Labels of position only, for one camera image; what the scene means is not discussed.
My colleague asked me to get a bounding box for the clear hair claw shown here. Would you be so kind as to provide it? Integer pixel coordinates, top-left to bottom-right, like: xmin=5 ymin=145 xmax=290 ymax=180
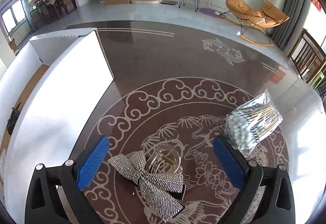
xmin=145 ymin=144 xmax=183 ymax=173

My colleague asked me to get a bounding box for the orange lounge rocking chair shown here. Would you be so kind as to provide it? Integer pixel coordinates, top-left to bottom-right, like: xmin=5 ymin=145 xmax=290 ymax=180
xmin=219 ymin=0 xmax=290 ymax=47

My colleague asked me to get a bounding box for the white cardboard box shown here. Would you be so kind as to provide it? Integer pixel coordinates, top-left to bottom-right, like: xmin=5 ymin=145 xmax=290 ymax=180
xmin=0 ymin=28 xmax=115 ymax=224

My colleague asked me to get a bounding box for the grey curtain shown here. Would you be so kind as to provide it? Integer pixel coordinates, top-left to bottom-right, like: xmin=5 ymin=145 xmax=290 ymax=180
xmin=270 ymin=0 xmax=315 ymax=50

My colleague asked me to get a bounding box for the beige round pet bed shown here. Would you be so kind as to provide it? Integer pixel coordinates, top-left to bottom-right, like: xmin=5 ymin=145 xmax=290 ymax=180
xmin=131 ymin=0 xmax=163 ymax=5

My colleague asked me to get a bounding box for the purple floor mat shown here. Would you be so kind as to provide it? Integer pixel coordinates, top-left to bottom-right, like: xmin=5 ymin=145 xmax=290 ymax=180
xmin=199 ymin=8 xmax=222 ymax=19

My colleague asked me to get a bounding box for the dark wooden slatted chair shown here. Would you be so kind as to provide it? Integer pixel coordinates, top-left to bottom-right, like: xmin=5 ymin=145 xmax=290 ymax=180
xmin=288 ymin=28 xmax=326 ymax=84

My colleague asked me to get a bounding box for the dark object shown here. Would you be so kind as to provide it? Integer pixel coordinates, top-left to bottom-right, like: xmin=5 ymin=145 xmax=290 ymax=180
xmin=6 ymin=102 xmax=21 ymax=135

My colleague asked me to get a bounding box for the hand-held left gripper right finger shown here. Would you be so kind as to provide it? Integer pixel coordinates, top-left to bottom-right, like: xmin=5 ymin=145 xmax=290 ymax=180
xmin=213 ymin=135 xmax=296 ymax=224

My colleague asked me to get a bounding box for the wooden dining chair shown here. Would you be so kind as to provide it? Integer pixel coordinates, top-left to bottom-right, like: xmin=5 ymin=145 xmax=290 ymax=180
xmin=60 ymin=0 xmax=77 ymax=14

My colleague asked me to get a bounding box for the pack of cotton swabs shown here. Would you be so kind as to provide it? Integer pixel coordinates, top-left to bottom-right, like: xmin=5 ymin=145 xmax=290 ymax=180
xmin=224 ymin=89 xmax=284 ymax=157

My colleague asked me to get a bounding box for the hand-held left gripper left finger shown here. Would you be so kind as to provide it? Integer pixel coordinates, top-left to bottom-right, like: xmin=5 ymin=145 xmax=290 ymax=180
xmin=24 ymin=135 xmax=110 ymax=224

